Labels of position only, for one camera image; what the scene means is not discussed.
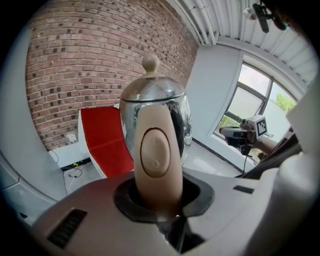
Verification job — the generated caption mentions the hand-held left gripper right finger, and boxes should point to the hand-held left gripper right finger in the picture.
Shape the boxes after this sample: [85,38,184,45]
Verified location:
[180,152,316,256]

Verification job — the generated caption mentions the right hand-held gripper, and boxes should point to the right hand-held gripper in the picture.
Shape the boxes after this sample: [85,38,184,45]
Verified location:
[219,114,268,154]

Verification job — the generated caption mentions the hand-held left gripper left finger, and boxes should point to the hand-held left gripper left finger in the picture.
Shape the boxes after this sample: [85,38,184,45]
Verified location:
[31,174,181,256]

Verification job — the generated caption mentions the chrome kettle with beige handle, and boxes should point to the chrome kettle with beige handle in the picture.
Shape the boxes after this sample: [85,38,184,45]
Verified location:
[119,53,193,219]

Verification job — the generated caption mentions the person's right forearm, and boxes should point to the person's right forearm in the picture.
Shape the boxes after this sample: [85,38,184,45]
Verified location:
[254,136,279,156]

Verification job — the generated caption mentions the black-framed window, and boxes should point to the black-framed window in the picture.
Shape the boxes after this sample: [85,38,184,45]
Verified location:
[207,56,300,161]

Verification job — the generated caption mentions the red and white curved chair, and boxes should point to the red and white curved chair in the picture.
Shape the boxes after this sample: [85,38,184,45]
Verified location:
[77,106,136,180]

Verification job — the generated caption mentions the white ceiling pipes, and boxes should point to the white ceiling pipes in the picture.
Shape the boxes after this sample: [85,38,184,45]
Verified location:
[174,0,221,46]

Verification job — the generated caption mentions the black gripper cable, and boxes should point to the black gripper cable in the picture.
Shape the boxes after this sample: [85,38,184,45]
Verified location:
[241,148,252,174]

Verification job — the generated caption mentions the white floor cable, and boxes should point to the white floor cable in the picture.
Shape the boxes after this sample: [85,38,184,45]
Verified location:
[62,159,92,196]

